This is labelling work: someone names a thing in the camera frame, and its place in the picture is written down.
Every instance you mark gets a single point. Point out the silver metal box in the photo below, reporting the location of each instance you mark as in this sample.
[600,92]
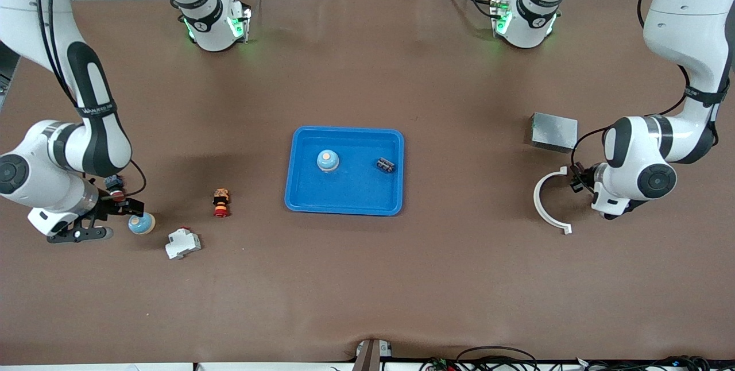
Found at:
[554,131]

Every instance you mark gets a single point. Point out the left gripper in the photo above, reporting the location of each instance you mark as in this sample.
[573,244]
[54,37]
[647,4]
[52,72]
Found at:
[585,178]

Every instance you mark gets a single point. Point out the blue desk bell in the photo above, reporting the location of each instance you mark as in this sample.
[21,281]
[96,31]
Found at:
[327,160]
[142,225]

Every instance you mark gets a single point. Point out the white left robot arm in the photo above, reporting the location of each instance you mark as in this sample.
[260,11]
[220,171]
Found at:
[689,26]

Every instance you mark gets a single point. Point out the red button blue base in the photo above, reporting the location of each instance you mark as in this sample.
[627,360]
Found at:
[115,182]

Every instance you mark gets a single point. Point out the blue plastic tray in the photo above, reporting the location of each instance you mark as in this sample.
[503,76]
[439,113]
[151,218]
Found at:
[350,193]

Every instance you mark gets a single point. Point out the white circuit breaker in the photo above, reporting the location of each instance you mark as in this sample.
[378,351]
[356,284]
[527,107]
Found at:
[182,243]

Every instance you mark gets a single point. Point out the white curved bracket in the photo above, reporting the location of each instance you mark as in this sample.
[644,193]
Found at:
[538,204]

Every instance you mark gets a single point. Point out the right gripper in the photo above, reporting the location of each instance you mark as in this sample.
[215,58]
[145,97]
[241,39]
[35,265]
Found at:
[113,205]

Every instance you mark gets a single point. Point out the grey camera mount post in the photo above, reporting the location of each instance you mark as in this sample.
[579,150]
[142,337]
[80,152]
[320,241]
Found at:
[372,355]

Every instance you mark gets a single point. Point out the red button orange base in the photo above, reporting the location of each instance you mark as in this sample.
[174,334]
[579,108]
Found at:
[221,203]

